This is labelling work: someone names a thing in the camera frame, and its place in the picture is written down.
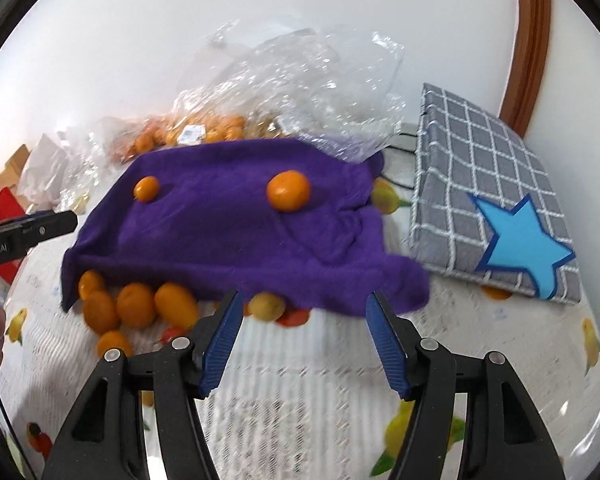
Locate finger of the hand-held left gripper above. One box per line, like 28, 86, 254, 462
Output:
0, 210, 79, 251

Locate brown wooden door frame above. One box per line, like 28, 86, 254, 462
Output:
497, 0, 553, 133

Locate orange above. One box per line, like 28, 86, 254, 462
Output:
266, 170, 312, 212
82, 290, 121, 336
133, 175, 161, 204
154, 282, 200, 331
116, 282, 157, 330
96, 330, 135, 359
78, 270, 106, 301

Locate empty clear plastic bag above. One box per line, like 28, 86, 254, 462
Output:
55, 117, 141, 211

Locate cardboard box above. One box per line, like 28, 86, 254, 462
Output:
0, 144, 31, 191

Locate small yellow fruit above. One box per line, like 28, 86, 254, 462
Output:
248, 292, 287, 322

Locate white paper bag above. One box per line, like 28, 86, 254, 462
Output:
17, 132, 71, 197

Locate red paper packet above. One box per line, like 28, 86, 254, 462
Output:
0, 187, 31, 283

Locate purple towel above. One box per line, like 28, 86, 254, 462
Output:
60, 137, 431, 318

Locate white lace printed tablecloth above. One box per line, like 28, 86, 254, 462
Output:
0, 125, 600, 480

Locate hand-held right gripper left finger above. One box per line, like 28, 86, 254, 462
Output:
41, 289, 244, 480

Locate grey checked box blue star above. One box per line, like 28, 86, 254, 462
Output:
407, 82, 583, 306

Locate clear bag of oranges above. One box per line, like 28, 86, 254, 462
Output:
125, 85, 251, 161

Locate clear bag of nuts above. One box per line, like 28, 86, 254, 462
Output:
200, 20, 406, 163

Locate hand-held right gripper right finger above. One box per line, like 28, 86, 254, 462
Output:
365, 291, 566, 480

